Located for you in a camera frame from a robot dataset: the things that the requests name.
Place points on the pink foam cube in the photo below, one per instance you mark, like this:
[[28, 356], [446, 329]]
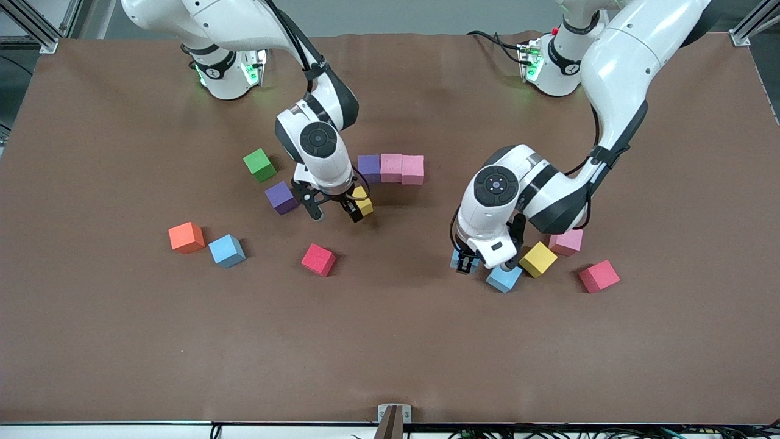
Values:
[[570, 244], [391, 167], [412, 169]]

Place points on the purple foam cube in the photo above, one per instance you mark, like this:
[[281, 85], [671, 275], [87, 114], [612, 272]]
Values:
[[369, 167], [281, 197]]

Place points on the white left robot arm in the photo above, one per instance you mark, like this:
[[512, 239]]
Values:
[[621, 55]]

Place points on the brown table mat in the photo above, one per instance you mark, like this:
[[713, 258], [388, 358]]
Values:
[[390, 341]]

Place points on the green foam cube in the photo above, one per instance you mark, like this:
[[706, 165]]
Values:
[[259, 166]]

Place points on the metal connector box green light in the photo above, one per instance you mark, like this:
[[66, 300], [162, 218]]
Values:
[[529, 61], [256, 64]]

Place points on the yellow foam cube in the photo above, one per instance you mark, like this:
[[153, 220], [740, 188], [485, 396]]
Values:
[[368, 205], [537, 260]]

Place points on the aluminium frame profile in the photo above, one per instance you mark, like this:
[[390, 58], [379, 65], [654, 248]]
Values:
[[740, 38], [47, 42]]

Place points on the grey metal camera bracket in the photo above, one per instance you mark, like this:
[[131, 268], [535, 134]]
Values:
[[393, 421]]

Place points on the red foam cube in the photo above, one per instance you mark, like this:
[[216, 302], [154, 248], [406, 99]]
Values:
[[598, 276], [318, 260]]

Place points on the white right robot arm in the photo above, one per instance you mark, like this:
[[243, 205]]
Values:
[[231, 21]]

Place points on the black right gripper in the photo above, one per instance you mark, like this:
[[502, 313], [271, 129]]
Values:
[[339, 196]]

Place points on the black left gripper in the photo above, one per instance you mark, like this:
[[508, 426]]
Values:
[[467, 263]]

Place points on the orange foam cube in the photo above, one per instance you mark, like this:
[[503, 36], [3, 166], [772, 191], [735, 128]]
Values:
[[186, 238]]

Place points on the blue foam cube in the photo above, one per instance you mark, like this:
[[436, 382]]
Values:
[[226, 251], [454, 261], [504, 280]]

